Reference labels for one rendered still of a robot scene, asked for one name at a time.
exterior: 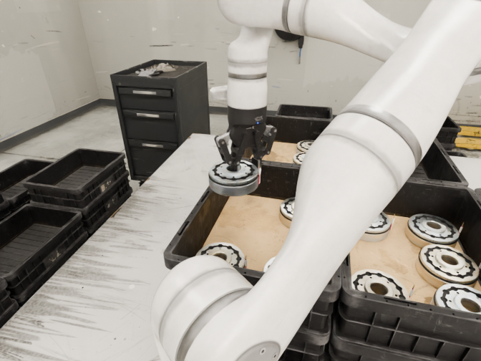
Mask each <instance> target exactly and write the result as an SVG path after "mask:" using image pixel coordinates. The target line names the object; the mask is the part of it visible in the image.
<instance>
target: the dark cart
mask: <svg viewBox="0 0 481 361"><path fill-rule="evenodd" d="M161 63H164V64H167V63H168V64H169V65H171V64H173V65H175V66H177V67H178V68H177V69H175V70H176V71H169V72H160V74H159V75H155V76H152V77H151V76H138V74H136V73H135V72H136V71H138V69H144V71H145V69H149V68H151V66H152V67H153V65H154V64H156V65H157V66H158V65H159V64H161ZM110 79H111V82H112V89H113V92H114V96H115V103H116V107H117V114H118V118H119V121H120V128H121V132H122V139H123V143H124V147H125V153H126V157H127V163H128V167H129V171H130V177H131V180H134V181H140V182H139V184H140V186H141V185H142V184H143V183H144V182H145V181H146V180H147V179H148V178H149V177H150V176H151V175H152V174H153V173H154V172H155V171H156V170H157V169H158V168H159V167H160V166H161V165H162V164H163V163H164V162H165V161H166V160H167V159H168V158H169V157H170V156H171V155H172V154H173V153H174V152H175V151H176V150H177V149H178V148H179V147H180V146H181V145H182V144H183V143H184V142H185V141H186V140H187V139H188V138H189V137H190V136H191V135H192V134H193V133H198V134H206V135H210V113H209V99H208V71H207V62H201V61H182V60H165V59H153V60H150V61H148V62H144V63H142V64H139V65H136V66H134V67H130V68H127V69H124V70H122V71H119V72H116V73H113V74H110Z"/></svg>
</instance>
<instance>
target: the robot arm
mask: <svg viewBox="0 0 481 361"><path fill-rule="evenodd" d="M217 2H218V8H219V9H220V12H221V14H222V15H223V16H224V17H225V18H226V19H227V20H228V21H229V22H231V23H233V24H237V25H240V26H241V28H240V35H239V37H238V38H237V39H236V40H235V41H233V42H231V43H230V45H229V48H228V85H225V86H219V87H212V88H211V89H210V98H211V99H214V100H228V129H227V133H226V134H224V135H222V136H218V135H216V136H215V137H214V141H215V144H216V145H217V148H218V151H219V153H220V156H221V158H222V160H223V161H224V162H226V163H227V164H228V165H230V171H239V170H240V169H241V165H240V164H241V158H242V155H244V152H245V149H246V148H248V147H251V150H252V154H253V157H252V164H254V165H255V166H256V167H257V169H259V164H260V169H261V167H262V158H263V156H264V155H269V154H270V152H271V148H272V146H273V142H274V139H275V136H276V133H277V128H276V127H274V126H272V125H266V124H265V121H266V113H267V96H268V85H267V60H268V47H269V44H270V42H271V37H272V33H273V29H278V30H282V31H285V32H289V33H292V34H298V35H302V36H306V37H313V38H317V39H322V40H326V41H329V42H333V43H336V44H340V45H343V46H345V47H348V48H351V49H354V50H356V51H358V52H361V53H363V54H366V55H368V56H370V57H373V58H375V59H378V60H380V61H383V62H385V63H384V64H383V65H382V66H381V67H380V69H379V70H378V71H377V72H376V73H375V74H374V76H373V77H372V78H371V79H370V80H369V81H368V82H367V83H366V84H365V85H364V87H363V88H362V89H361V90H360V91H359V93H358V94H357V95H356V96H355V97H354V98H353V100H352V101H351V102H350V103H349V104H348V105H347V106H346V107H345V108H344V109H343V110H342V111H341V112H340V113H339V114H338V115H337V116H336V117H335V118H334V119H333V120H332V122H331V123H330V124H329V125H328V126H327V127H326V129H325V130H324V131H323V132H322V133H321V134H320V136H318V137H317V139H316V140H315V141H314V143H313V144H312V145H311V147H310V148H309V149H308V151H307V152H306V154H305V156H304V158H303V161H302V164H301V168H300V171H299V175H298V183H297V188H296V197H295V203H294V209H293V217H292V222H291V226H290V229H289V232H288V235H287V237H286V240H285V242H284V244H283V246H282V247H281V250H280V251H279V253H278V255H277V256H276V258H275V259H274V260H273V262H272V264H271V265H270V266H269V268H268V269H267V271H266V272H265V274H264V275H263V276H262V277H261V279H260V280H259V281H258V282H257V284H256V285H255V286H253V285H252V284H251V283H250V282H249V281H248V280H246V279H245V278H244V277H243V276H242V275H241V274H240V273H239V272H238V271H237V270H236V269H235V268H234V267H232V266H231V265H230V264H229V263H228V262H227V261H225V260H224V259H222V258H219V257H217V256H211V255H199V256H194V257H192V258H189V259H186V260H184V261H182V262H180V263H179V264H178V265H177V266H175V267H174V268H173V269H172V270H171V271H169V272H168V274H167V275H166V276H165V278H164V279H163V280H162V281H161V283H160V285H159V287H158V288H157V290H156V292H155V295H154V297H153V300H152V305H151V310H150V324H151V328H152V334H153V337H154V340H155V344H156V347H157V351H158V354H159V356H160V360H161V361H278V359H279V358H280V356H281V355H282V354H283V352H284V350H285V349H286V348H287V346H288V344H289V343H290V341H291V340H292V339H293V336H294V335H295V334H296V332H297V331H298V329H299V327H300V326H301V324H302V323H303V321H304V320H305V318H306V316H307V315H308V313H309V312H310V310H311V308H312V307H313V305H314V304H315V302H316V300H317V299H318V298H319V296H320V294H321V293H322V291H323V290H324V288H325V287H326V285H327V284H328V283H329V280H330V279H331V277H332V276H333V275H334V273H335V272H336V270H337V269H338V268H339V266H340V265H341V263H342V262H343V260H344V259H345V258H346V256H347V255H348V254H349V252H350V251H351V250H352V249H353V247H354V246H355V245H356V243H357V242H358V240H359V239H360V238H361V237H362V236H363V234H364V233H365V231H366V230H367V229H368V228H369V227H370V225H371V224H372V223H373V222H374V220H375V219H376V218H377V216H378V215H379V214H380V213H381V212H382V211H383V210H384V208H385V207H386V206H387V205H388V203H389V202H390V201H391V200H392V199H393V197H395V195H396V194H397V193H398V191H399V190H400V189H401V187H402V186H403V185H404V184H405V182H406V181H407V180H408V178H409V177H410V175H411V174H412V173H413V172H414V170H415V169H416V167H417V166H418V165H419V163H420V162H421V160H422V159H423V157H424V156H425V154H426V152H427V151H428V150H429V147H430V146H431V144H432V143H433V141H434V139H435V138H436V136H437V134H438V132H439V130H440V129H441V127H442V125H443V123H444V121H445V120H446V118H447V116H448V114H449V112H450V110H451V108H452V106H453V104H454V102H455V100H456V98H457V96H458V94H459V92H460V90H461V88H462V86H463V85H473V84H475V83H478V82H481V0H431V1H430V3H429V5H428V6H427V8H426V9H425V10H424V12H423V14H422V15H421V16H420V18H419V20H418V21H417V23H416V24H415V25H414V27H413V29H412V28H409V27H404V26H402V25H400V24H397V23H394V22H392V21H391V20H389V19H388V18H386V17H384V16H382V15H381V14H380V13H378V12H377V11H375V10H374V9H372V8H371V7H370V6H369V5H368V4H366V3H365V2H364V1H362V0H217ZM263 134H264V135H263ZM262 136H263V139H262V142H261V137H262ZM229 139H231V140H232V143H231V147H230V149H231V154H230V153H229V150H228V146H229V144H228V140H229ZM266 144H267V145H266Z"/></svg>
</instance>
